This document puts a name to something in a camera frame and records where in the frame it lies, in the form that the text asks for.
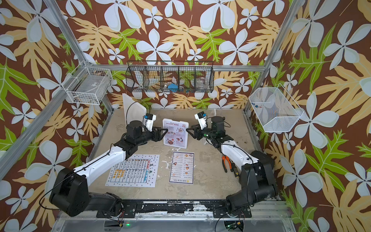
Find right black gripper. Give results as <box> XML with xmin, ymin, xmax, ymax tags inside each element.
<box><xmin>187</xmin><ymin>124</ymin><xmax>217</xmax><ymax>141</ymax></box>

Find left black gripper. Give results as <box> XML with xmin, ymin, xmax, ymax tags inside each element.
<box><xmin>135</xmin><ymin>125</ymin><xmax>168</xmax><ymax>147</ymax></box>

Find pink restaurant special menu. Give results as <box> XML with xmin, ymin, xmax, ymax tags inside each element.
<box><xmin>164</xmin><ymin>120</ymin><xmax>188</xmax><ymax>147</ymax></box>

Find blue bordered menu sheet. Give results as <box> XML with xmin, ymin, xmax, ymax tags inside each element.
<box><xmin>169</xmin><ymin>151</ymin><xmax>195</xmax><ymax>185</ymax></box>

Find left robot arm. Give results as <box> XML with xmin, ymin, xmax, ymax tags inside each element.
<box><xmin>49</xmin><ymin>120</ymin><xmax>168</xmax><ymax>218</ymax></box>

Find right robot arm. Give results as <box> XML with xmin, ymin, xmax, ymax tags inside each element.
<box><xmin>186</xmin><ymin>111</ymin><xmax>278</xmax><ymax>218</ymax></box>

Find blue object in rack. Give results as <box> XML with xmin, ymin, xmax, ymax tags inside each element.
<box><xmin>168</xmin><ymin>84</ymin><xmax>179</xmax><ymax>92</ymax></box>

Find dotted border table menu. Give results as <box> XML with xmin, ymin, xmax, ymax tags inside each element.
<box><xmin>105</xmin><ymin>154</ymin><xmax>160</xmax><ymax>188</ymax></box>

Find black screwdriver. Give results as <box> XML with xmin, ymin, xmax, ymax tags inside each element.
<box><xmin>231</xmin><ymin>162</ymin><xmax>240</xmax><ymax>177</ymax></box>

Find black tool case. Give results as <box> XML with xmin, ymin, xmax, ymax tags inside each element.
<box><xmin>251</xmin><ymin>150</ymin><xmax>275</xmax><ymax>174</ymax></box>

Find white mesh basket right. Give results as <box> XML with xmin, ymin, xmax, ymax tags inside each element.
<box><xmin>249</xmin><ymin>84</ymin><xmax>304</xmax><ymax>133</ymax></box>

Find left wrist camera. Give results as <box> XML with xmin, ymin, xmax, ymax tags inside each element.
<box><xmin>144</xmin><ymin>113</ymin><xmax>157</xmax><ymax>131</ymax></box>

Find orange handled pliers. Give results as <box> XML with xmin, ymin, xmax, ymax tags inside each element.
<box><xmin>222</xmin><ymin>155</ymin><xmax>233</xmax><ymax>173</ymax></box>

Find black wire rack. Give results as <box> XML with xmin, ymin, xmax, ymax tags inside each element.
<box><xmin>125</xmin><ymin>61</ymin><xmax>215</xmax><ymax>93</ymax></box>

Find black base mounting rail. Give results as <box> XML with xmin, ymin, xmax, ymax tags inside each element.
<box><xmin>97</xmin><ymin>200</ymin><xmax>252</xmax><ymax>219</ymax></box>

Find white wire basket left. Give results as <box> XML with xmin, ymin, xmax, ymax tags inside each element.
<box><xmin>63</xmin><ymin>61</ymin><xmax>113</xmax><ymax>105</ymax></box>

